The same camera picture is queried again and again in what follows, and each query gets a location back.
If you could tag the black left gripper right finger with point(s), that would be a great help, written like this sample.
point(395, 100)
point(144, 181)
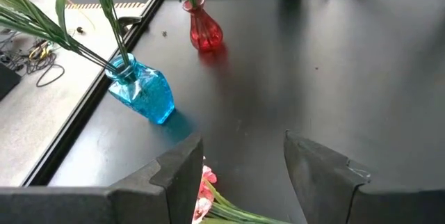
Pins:
point(347, 199)

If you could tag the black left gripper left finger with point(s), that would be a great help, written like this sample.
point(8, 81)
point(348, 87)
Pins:
point(104, 206)

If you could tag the blue glass vase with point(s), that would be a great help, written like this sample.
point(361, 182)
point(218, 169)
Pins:
point(146, 92)

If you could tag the red glass vase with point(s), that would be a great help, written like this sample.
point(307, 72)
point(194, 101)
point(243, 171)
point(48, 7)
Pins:
point(205, 31)

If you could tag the black table mat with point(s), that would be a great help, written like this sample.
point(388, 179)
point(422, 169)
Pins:
point(313, 78)

